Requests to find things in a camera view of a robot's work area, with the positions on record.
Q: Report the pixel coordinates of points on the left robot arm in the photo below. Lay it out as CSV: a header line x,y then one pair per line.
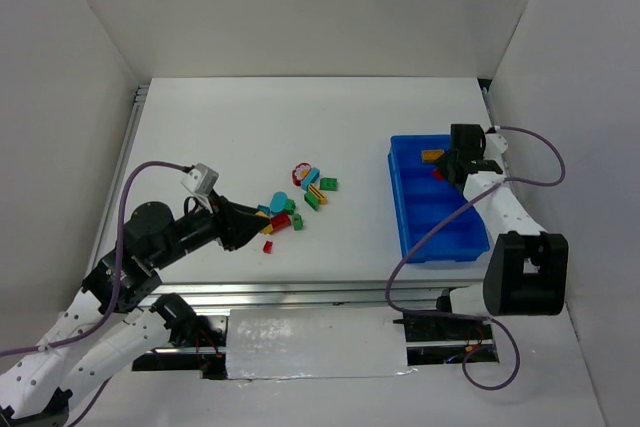
x,y
104,329

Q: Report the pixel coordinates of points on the teal square lego brick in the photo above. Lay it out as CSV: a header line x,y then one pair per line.
x,y
265,209

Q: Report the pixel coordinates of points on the light blue oval lego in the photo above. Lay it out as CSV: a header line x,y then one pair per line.
x,y
278,202

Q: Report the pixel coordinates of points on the large red lego brick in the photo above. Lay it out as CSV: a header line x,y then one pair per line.
x,y
280,222

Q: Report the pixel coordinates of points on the yellow striped lego brick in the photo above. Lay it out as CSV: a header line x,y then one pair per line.
x,y
315,191

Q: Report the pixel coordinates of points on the aluminium frame rail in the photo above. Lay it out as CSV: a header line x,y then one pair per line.
x,y
210,296

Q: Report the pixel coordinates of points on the small green lego brick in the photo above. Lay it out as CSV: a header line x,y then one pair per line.
x,y
290,207

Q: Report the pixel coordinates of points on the white foil cover plate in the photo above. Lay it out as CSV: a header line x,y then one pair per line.
x,y
316,343

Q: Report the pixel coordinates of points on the blue compartment tray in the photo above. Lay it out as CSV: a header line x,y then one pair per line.
x,y
421,201

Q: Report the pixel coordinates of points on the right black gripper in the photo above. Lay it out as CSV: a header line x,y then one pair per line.
x,y
460,161

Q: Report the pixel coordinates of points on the red flower lego piece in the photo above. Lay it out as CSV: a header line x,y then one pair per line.
x,y
299,172

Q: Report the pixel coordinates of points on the tiny red lego brick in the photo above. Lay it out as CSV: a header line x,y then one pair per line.
x,y
268,247

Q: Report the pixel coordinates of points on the light blue long lego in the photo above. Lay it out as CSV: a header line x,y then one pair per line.
x,y
310,178

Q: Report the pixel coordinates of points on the green lego with red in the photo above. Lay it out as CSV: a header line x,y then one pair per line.
x,y
297,222

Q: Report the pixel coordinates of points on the green square lego brick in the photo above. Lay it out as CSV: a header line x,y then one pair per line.
x,y
328,184

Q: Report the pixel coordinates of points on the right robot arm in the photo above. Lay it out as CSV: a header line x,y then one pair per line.
x,y
527,270

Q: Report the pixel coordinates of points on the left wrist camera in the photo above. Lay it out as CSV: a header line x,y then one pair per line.
x,y
199,181

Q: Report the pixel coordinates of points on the orange lego brick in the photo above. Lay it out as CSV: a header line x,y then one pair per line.
x,y
431,155

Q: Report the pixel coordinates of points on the green curved lego brick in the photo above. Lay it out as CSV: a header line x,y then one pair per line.
x,y
312,200

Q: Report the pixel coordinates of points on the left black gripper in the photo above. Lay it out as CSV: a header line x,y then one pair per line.
x,y
223,226

